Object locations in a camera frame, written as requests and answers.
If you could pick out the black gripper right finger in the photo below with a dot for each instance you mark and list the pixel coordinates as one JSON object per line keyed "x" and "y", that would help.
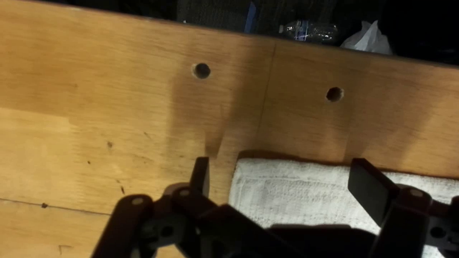
{"x": 406, "y": 215}

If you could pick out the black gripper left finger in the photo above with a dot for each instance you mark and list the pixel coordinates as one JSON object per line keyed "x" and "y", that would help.
{"x": 143, "y": 224}

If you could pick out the white towel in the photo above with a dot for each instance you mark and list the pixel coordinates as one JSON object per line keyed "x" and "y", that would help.
{"x": 295, "y": 191}

